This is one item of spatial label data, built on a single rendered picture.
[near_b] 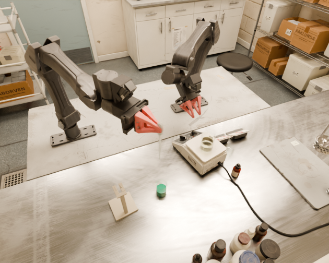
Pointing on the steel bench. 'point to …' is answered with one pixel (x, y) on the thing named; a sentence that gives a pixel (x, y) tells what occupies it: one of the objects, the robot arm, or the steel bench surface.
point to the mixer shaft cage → (326, 148)
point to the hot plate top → (218, 149)
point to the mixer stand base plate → (303, 171)
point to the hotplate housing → (202, 168)
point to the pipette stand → (122, 203)
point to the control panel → (187, 138)
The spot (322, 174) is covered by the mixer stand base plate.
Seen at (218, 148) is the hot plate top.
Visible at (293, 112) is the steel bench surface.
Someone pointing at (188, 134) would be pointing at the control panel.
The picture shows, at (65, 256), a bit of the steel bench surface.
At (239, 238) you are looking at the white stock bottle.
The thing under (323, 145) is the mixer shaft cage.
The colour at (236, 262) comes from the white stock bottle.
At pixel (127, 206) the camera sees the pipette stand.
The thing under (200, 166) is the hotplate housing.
